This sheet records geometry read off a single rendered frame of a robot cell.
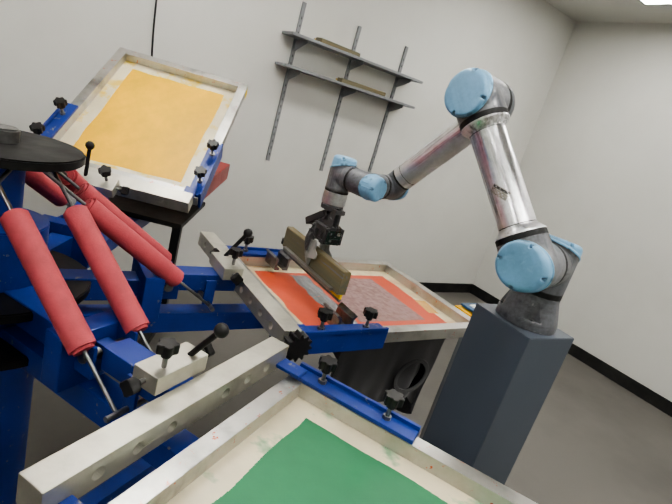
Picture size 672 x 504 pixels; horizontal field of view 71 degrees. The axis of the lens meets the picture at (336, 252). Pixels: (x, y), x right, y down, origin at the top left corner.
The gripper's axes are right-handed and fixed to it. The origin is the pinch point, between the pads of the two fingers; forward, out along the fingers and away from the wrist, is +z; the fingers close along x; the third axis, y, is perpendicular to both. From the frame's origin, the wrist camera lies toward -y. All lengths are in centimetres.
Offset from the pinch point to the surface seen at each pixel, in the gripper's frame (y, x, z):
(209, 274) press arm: 2.4, -34.7, 4.8
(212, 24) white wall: -200, 17, -76
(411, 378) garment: 21, 42, 35
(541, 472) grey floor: 26, 171, 109
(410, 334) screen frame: 29.0, 23.5, 11.4
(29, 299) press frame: 13, -77, 7
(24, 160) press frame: 14, -80, -23
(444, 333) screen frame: 29, 40, 12
